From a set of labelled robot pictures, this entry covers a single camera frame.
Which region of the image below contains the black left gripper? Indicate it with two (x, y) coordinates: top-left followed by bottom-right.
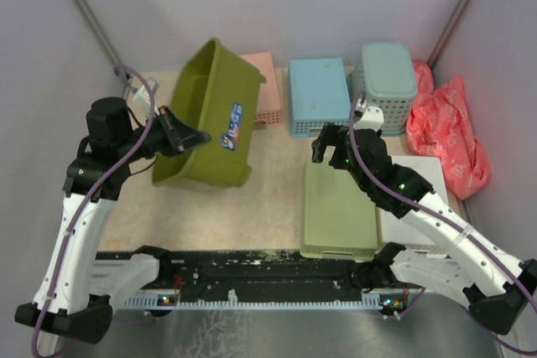
(117, 104), (211, 163)

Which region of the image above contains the light blue perforated bin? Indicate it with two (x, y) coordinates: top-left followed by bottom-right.
(288, 58), (350, 137)

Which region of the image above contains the olive green tub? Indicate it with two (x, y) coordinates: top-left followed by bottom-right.
(151, 38), (266, 189)

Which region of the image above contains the salmon pink perforated bin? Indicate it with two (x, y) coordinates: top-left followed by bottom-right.
(240, 51), (283, 127)

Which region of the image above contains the pale green perforated basket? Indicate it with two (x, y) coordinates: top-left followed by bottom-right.
(347, 42), (418, 136)

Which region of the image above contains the light green perforated bin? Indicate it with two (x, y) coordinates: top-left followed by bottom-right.
(300, 161), (380, 262)

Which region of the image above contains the white plastic bin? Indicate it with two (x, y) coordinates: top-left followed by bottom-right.
(377, 155), (450, 259)

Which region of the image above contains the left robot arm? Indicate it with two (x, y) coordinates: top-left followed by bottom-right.
(15, 97), (211, 345)

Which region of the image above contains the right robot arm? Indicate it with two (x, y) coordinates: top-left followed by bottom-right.
(311, 123), (536, 335)

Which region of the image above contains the red plastic bag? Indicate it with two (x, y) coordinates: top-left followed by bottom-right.
(406, 61), (492, 200)

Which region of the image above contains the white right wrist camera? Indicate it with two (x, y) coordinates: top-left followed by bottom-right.
(353, 101), (384, 132)

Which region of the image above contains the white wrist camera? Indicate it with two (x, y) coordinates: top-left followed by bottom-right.
(353, 101), (384, 132)
(123, 85), (156, 117)

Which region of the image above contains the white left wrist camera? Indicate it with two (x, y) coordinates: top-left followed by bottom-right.
(123, 85), (156, 117)

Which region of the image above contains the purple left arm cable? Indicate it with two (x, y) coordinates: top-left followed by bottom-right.
(29, 65), (159, 358)

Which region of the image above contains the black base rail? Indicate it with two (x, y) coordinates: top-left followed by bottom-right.
(142, 249), (404, 303)

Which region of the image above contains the white slotted cable duct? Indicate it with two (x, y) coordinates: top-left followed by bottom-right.
(119, 289), (410, 309)

